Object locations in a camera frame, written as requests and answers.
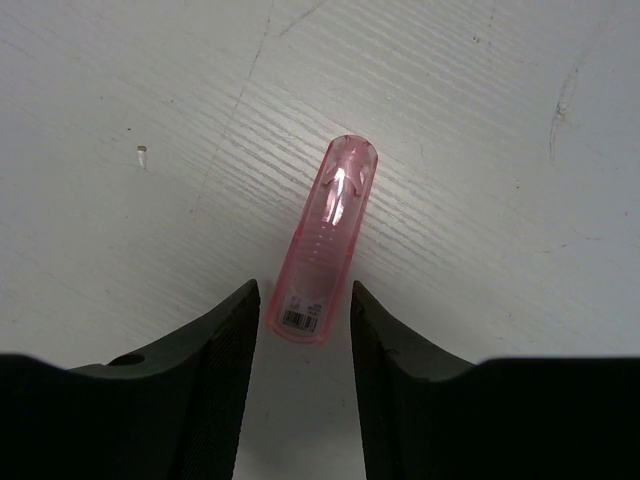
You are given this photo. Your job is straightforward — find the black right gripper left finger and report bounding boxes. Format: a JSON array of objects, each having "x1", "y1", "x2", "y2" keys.
[{"x1": 1, "y1": 281, "x2": 260, "y2": 479}]

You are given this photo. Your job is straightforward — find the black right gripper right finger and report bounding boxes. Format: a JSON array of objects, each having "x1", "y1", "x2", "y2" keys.
[{"x1": 350, "y1": 283, "x2": 639, "y2": 479}]

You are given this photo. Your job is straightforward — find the pink correction tape case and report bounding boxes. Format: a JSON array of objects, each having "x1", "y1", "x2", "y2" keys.
[{"x1": 265, "y1": 135, "x2": 378, "y2": 344}]

